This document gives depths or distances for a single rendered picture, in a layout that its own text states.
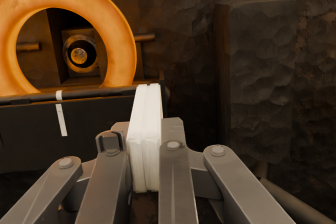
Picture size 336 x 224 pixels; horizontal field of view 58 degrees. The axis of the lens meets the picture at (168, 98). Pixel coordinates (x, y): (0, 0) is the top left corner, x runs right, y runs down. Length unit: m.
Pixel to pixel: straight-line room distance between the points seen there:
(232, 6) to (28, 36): 0.28
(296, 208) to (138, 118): 0.25
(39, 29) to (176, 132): 0.35
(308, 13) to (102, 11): 0.28
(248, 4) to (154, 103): 0.21
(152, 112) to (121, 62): 0.21
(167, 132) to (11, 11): 0.28
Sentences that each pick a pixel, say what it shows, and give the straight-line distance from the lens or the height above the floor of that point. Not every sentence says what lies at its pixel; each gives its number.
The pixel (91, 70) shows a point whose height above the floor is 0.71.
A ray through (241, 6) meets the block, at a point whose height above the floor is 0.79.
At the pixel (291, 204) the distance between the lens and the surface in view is 0.36.
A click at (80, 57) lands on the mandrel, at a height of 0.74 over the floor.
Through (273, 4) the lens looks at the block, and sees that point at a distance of 0.35.
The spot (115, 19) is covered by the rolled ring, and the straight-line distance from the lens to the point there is 0.36.
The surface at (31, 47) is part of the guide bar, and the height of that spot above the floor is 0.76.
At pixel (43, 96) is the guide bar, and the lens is 0.38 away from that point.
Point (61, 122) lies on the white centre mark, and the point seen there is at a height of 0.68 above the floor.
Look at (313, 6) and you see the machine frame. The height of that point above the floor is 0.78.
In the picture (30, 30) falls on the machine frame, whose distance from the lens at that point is 0.47.
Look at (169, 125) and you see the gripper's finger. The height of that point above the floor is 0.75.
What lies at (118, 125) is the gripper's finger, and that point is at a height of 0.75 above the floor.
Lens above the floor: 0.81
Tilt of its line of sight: 18 degrees down
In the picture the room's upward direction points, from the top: 5 degrees counter-clockwise
